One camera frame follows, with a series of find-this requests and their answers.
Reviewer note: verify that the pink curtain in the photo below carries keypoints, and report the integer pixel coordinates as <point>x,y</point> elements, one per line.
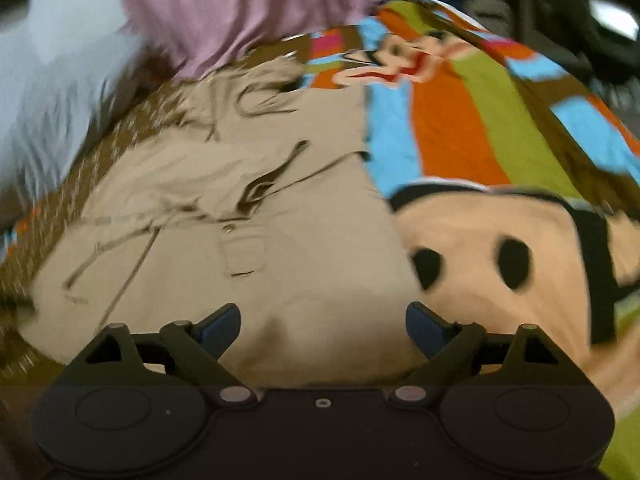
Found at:
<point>250,5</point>

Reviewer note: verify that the beige garment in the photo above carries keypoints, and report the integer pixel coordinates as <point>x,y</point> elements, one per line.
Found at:
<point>280,220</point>

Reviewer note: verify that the printed blanket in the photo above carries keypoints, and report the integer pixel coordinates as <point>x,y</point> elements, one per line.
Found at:
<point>480,125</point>

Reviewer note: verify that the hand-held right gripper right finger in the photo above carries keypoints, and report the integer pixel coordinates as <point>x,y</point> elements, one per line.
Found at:
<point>422,327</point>

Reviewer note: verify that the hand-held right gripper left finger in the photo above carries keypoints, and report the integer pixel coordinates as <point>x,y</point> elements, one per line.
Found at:
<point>221,328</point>

